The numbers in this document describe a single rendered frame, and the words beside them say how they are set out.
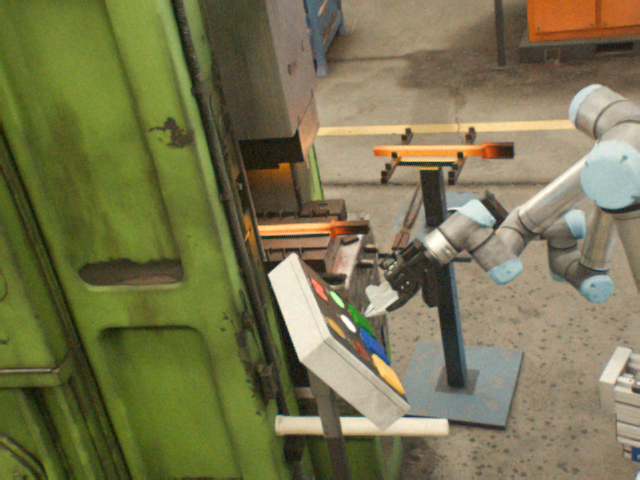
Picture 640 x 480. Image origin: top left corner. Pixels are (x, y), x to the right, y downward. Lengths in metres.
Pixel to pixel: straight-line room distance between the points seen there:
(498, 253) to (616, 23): 3.95
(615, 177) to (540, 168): 2.98
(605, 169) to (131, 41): 0.96
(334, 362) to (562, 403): 1.66
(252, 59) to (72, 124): 0.43
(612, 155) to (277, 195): 1.26
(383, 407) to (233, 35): 0.89
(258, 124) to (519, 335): 1.78
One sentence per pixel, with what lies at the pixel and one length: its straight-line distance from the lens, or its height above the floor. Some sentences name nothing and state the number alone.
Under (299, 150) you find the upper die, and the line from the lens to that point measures 2.38.
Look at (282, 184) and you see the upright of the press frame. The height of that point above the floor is 1.02.
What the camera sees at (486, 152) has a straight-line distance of 2.99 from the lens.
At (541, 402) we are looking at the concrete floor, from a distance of 3.49.
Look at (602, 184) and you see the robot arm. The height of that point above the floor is 1.38.
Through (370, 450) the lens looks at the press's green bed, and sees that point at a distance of 2.92.
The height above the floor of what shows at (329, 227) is 1.01.
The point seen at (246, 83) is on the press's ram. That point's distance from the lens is 2.28.
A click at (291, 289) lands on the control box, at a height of 1.18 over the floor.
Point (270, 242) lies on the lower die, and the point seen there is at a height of 0.99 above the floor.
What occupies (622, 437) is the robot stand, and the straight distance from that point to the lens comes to 2.49.
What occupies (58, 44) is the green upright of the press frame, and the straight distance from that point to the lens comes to 2.17.
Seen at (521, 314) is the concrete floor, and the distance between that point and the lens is 3.88.
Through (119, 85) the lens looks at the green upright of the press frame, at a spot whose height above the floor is 1.61.
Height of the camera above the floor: 2.33
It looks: 31 degrees down
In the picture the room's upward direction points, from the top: 11 degrees counter-clockwise
